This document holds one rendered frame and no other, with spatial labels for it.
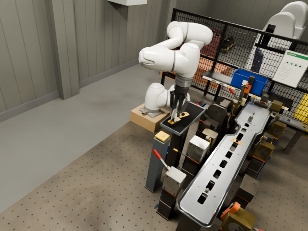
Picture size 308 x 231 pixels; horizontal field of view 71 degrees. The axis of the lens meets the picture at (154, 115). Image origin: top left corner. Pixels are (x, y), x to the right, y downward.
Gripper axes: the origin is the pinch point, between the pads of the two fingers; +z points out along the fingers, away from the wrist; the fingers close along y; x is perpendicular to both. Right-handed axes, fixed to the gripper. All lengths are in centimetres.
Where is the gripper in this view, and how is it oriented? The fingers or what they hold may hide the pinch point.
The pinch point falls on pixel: (175, 115)
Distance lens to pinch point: 126.5
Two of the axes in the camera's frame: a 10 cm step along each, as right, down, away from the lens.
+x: 6.8, -3.5, 6.5
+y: 7.2, 4.8, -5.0
